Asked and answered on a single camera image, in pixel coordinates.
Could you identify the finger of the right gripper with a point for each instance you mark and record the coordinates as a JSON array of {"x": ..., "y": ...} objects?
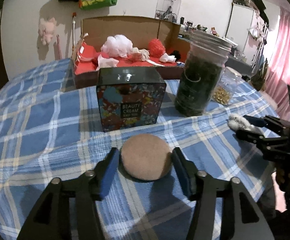
[
  {"x": 279, "y": 126},
  {"x": 273, "y": 149}
]

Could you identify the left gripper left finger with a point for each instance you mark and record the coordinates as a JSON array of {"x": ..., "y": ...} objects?
[{"x": 50, "y": 216}]

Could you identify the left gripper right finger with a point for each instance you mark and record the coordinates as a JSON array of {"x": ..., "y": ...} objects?
[{"x": 241, "y": 217}]

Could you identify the white fluffy bunny plush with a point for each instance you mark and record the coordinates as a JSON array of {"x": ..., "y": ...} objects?
[{"x": 236, "y": 122}]

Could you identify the brown round powder puff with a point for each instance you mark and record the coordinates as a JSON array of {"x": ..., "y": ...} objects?
[{"x": 146, "y": 157}]

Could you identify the red foam net sleeve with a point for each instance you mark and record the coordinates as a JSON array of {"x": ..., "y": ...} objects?
[{"x": 157, "y": 48}]

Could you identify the white mesh bath pouf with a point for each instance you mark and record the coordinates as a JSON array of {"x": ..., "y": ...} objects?
[{"x": 117, "y": 46}]

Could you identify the pink curtain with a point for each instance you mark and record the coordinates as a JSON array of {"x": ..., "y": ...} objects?
[{"x": 279, "y": 68}]

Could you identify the jar of gold capsules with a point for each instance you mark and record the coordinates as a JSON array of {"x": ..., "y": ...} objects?
[{"x": 227, "y": 86}]

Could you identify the dark cloth covered table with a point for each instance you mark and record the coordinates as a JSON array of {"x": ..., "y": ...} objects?
[{"x": 237, "y": 62}]

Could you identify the blue plaid blanket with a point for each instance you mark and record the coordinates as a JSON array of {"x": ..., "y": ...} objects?
[{"x": 50, "y": 129}]

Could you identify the glass jar of dark tea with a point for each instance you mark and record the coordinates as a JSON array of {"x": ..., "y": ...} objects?
[{"x": 203, "y": 69}]

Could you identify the white wardrobe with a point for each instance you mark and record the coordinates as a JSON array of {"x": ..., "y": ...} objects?
[{"x": 247, "y": 29}]

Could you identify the black pompom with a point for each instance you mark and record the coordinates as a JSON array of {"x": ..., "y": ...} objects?
[{"x": 176, "y": 54}]

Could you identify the floral beauty cream box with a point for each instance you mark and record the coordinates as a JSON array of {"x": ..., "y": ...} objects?
[{"x": 129, "y": 96}]

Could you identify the cream scrunchie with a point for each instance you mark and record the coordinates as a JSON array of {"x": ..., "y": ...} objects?
[{"x": 139, "y": 55}]

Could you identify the pink folded umbrella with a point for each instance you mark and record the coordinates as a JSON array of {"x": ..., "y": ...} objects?
[{"x": 59, "y": 52}]

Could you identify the translucent pink pad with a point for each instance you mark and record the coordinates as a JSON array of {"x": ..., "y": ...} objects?
[{"x": 106, "y": 63}]

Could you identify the brown cardboard box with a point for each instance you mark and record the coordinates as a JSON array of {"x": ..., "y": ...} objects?
[{"x": 140, "y": 30}]

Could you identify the wall mirror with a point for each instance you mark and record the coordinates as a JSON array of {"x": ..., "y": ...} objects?
[{"x": 168, "y": 10}]

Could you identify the pale pink plush on wall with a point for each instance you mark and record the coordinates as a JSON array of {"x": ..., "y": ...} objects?
[{"x": 46, "y": 30}]

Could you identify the orange handled stick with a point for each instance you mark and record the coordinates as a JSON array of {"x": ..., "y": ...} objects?
[{"x": 73, "y": 29}]

